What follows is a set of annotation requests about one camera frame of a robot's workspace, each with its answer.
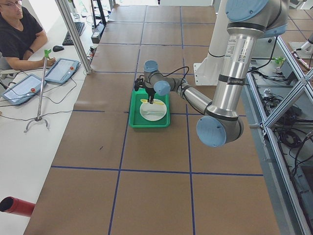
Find red cylinder tube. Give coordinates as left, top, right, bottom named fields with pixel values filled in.
left=0, top=196, right=35, bottom=217

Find yellow plastic spoon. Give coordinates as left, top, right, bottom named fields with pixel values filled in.
left=140, top=99, right=165, bottom=105

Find blue teach pendant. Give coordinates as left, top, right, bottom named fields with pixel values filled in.
left=45, top=58, right=79, bottom=84
left=1, top=74, right=42, bottom=105

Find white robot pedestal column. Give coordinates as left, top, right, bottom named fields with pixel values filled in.
left=207, top=0, right=229, bottom=65

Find white round plate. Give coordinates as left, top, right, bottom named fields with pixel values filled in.
left=139, top=99, right=167, bottom=121

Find pale green plastic fork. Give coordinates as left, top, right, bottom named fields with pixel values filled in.
left=141, top=111, right=166, bottom=116

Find black keyboard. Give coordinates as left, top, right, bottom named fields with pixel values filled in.
left=62, top=22, right=86, bottom=47

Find metal stand green clip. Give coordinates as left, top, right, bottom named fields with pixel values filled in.
left=24, top=49, right=51, bottom=133

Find blue teach pendant near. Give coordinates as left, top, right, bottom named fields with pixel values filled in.
left=1, top=74, right=42, bottom=105

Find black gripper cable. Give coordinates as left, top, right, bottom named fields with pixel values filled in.
left=163, top=66, right=191, bottom=85

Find black computer mouse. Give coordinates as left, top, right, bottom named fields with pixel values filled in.
left=52, top=45, right=64, bottom=52

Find aluminium frame column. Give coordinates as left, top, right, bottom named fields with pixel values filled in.
left=55, top=0, right=92, bottom=74

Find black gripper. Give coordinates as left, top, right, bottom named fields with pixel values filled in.
left=134, top=78, right=155, bottom=104

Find aluminium frame rail right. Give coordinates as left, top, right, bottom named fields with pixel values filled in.
left=245, top=37, right=313, bottom=235

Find seated man black shirt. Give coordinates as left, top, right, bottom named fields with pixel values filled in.
left=0, top=0, right=47, bottom=71

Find green plastic tray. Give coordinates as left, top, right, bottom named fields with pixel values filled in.
left=129, top=88, right=170, bottom=128

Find blue teach pendant far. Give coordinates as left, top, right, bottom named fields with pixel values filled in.
left=45, top=58, right=79, bottom=84

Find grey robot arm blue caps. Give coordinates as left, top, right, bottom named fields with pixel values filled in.
left=134, top=0, right=290, bottom=147

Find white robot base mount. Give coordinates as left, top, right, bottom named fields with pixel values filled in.
left=193, top=63, right=218, bottom=86

